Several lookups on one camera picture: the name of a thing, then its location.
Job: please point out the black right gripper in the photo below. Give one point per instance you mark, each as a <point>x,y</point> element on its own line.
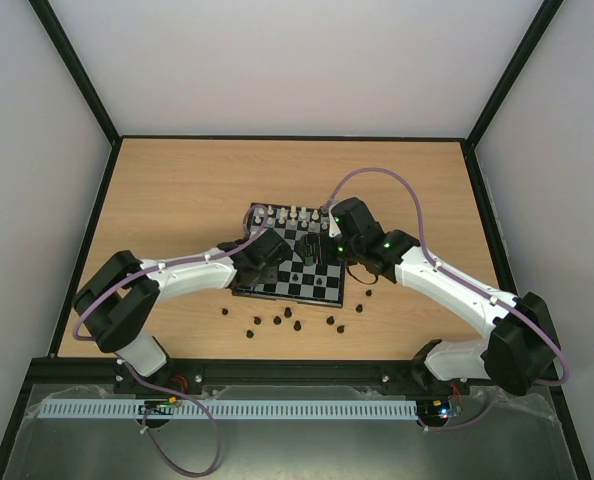
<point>319,248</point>

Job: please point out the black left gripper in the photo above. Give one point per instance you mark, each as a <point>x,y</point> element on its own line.
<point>269,275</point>

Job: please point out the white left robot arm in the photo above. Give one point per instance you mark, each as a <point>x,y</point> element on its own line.
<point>115,303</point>

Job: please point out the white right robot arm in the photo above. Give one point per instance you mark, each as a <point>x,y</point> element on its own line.
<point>513,352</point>

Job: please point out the black and silver chessboard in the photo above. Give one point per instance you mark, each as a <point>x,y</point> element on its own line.
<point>330,294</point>

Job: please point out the light blue slotted cable duct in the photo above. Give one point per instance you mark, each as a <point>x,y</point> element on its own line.
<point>398,410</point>

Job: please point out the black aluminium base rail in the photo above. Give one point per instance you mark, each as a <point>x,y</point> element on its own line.
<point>195,376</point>

